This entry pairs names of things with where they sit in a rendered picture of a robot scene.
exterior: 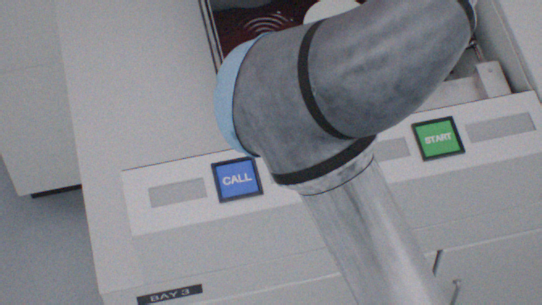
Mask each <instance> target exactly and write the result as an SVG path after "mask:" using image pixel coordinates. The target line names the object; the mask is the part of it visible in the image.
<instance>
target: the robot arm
mask: <svg viewBox="0 0 542 305"><path fill-rule="evenodd" d="M476 3H477V0H368V1H367V2H365V3H363V4H361V5H359V6H356V7H354V8H352V9H351V10H347V11H345V12H344V13H342V14H339V15H334V16H332V17H330V18H326V19H320V20H317V21H314V22H311V23H305V24H303V25H299V26H297V27H291V28H287V29H285V30H281V31H268V33H265V34H262V35H260V36H258V37H257V38H255V39H254V40H250V41H247V42H245V43H242V44H240V45H239V46H237V47H236V49H233V50H232V51H231V52H230V53H229V54H228V55H227V57H226V58H225V60H224V61H223V64H222V66H221V68H219V71H218V73H217V76H216V88H215V89H214V110H215V118H216V121H217V124H218V127H219V130H220V132H221V134H223V138H224V139H225V140H226V141H227V143H228V144H229V145H230V146H231V147H232V148H233V149H235V150H236V151H238V153H243V154H244V155H245V156H248V157H253V158H260V157H261V158H262V160H263V162H264V163H265V164H266V166H267V168H268V170H269V172H270V174H271V175H272V177H273V180H274V182H275V183H276V185H277V186H280V187H283V188H286V189H290V190H296V191H297V192H298V195H299V196H300V198H301V200H302V202H303V204H304V206H305V208H306V210H307V211H308V212H309V214H310V216H311V218H312V220H313V221H314V223H315V226H316V228H317V230H318V232H319V234H320V235H321V237H322V240H323V241H324V243H325V245H326V246H327V248H328V250H329V252H330V254H331V257H332V259H333V260H334V262H335V263H336V266H337V268H338V270H339V271H340V272H341V274H342V276H343V278H344V280H345V282H346V284H347V285H348V288H349V290H350V292H351V294H352V297H353V298H354V299H355V301H356V304H357V305H448V303H447V301H446V299H445V297H444V295H443V293H442V291H441V289H440V287H439V285H438V282H437V281H436V278H435V276H434V274H433V273H432V270H431V268H430V266H429V264H428V262H427V259H426V257H425V256H424V254H423V251H421V249H420V247H419V244H418V242H417V240H416V239H415V236H414V234H413V232H412V231H411V227H410V225H409V223H408V222H407V219H406V217H405V215H404V214H403V211H402V208H401V207H400V206H399V205H398V202H397V200H396V198H395V197H394V193H393V191H392V190H391V188H390V185H389V183H388V181H387V179H386V176H385V174H384V173H383V171H381V168H380V165H379V164H378V162H377V159H376V157H375V156H374V154H373V150H374V147H375V145H376V143H377V139H378V136H379V133H380V132H384V131H386V130H388V129H390V128H392V127H394V126H396V125H397V124H399V123H401V122H402V121H403V120H404V119H405V118H407V117H408V116H410V115H411V114H412V113H413V112H414V111H415V110H418V109H419V108H420V107H421V106H422V104H423V103H424V102H425V101H426V100H427V99H428V98H429V97H430V96H431V95H432V94H433V93H434V91H435V90H436V89H437V87H439V85H440V84H441V83H442V81H443V80H444V79H445V78H446V77H447V76H448V75H449V73H450V72H451V71H452V68H453V66H454V65H455V64H456V63H457V61H458V59H459V58H460V56H461V54H462V53H463V50H465V48H466V46H467V45H468V43H469V41H470V39H471V37H472V35H473V33H474V31H475V27H476V22H477V16H476V11H475V8H473V7H474V6H475V5H476Z"/></svg>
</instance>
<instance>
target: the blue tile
mask: <svg viewBox="0 0 542 305"><path fill-rule="evenodd" d="M215 172H216V175H217V179H218V184H219V189H220V194H221V198H228V197H231V196H236V195H240V194H244V193H248V192H253V191H258V190H259V188H258V185H257V182H256V175H255V172H254V168H253V164H252V160H249V161H241V162H237V163H232V164H228V165H224V166H220V167H215Z"/></svg>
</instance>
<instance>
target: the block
mask: <svg viewBox="0 0 542 305"><path fill-rule="evenodd" d="M473 79H474V81H475V83H476V87H477V90H478V92H479V94H480V95H481V97H482V99H484V98H491V97H495V96H499V95H504V94H512V93H511V89H510V87H509V85H508V84H507V82H506V78H505V77H504V75H503V72H502V70H501V67H500V65H499V63H498V61H490V62H485V63H480V64H476V65H475V68H474V71H473Z"/></svg>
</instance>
